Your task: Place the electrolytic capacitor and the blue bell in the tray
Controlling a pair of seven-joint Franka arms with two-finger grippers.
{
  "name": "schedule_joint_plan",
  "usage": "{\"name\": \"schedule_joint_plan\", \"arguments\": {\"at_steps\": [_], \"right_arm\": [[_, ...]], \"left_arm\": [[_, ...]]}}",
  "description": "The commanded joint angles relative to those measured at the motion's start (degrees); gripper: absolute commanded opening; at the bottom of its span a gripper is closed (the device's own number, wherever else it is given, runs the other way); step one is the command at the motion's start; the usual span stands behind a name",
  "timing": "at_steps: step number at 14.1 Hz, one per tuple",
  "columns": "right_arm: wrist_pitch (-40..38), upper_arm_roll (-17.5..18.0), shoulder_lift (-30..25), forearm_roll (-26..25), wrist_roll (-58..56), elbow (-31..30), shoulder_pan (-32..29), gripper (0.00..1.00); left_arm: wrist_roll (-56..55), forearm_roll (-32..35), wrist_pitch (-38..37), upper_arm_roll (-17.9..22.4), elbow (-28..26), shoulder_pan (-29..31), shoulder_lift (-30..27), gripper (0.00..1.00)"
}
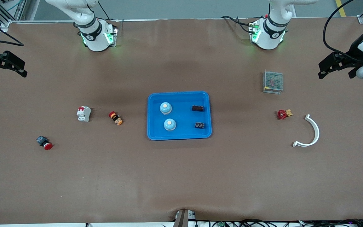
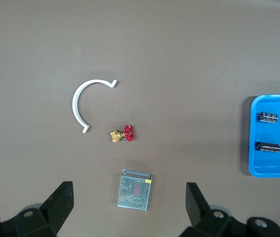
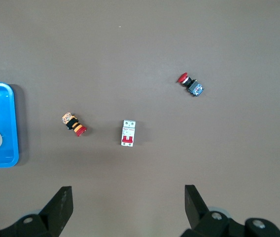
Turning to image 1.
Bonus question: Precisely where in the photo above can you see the blue desk bell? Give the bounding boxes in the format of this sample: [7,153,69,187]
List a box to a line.
[160,102,173,115]
[164,118,177,131]

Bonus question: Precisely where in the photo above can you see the blue plastic tray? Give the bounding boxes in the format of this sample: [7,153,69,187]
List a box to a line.
[147,91,212,141]

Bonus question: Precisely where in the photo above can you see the metal mesh power supply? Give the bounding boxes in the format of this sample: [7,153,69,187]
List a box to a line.
[262,70,284,94]

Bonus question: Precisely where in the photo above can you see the white curved plastic piece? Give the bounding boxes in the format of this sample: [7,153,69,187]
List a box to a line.
[292,114,320,148]

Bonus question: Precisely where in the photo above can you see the red mushroom push button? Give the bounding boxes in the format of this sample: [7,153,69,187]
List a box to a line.
[36,136,54,150]

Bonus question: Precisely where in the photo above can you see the orange black emergency stop button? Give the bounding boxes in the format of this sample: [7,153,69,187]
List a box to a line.
[108,111,123,126]

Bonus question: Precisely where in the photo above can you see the brown table mat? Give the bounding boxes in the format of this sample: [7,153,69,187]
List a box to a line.
[0,17,363,225]

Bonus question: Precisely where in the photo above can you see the metal table edge clamp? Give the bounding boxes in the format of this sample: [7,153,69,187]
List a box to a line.
[174,209,196,227]

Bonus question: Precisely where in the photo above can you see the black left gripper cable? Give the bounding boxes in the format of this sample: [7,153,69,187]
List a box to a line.
[323,0,355,60]

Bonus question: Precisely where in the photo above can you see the red handle brass valve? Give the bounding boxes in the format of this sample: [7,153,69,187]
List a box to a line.
[277,109,293,120]

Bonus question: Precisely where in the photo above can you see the white circuit breaker red switch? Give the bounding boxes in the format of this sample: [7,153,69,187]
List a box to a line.
[76,106,92,122]

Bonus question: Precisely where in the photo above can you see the black right arm base cable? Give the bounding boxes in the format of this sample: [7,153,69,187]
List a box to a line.
[97,0,112,22]

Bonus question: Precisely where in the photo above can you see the black left arm base cables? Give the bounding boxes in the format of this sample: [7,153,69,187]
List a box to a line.
[222,15,256,34]

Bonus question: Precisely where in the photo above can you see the black cable bundle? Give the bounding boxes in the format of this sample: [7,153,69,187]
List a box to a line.
[194,219,363,227]

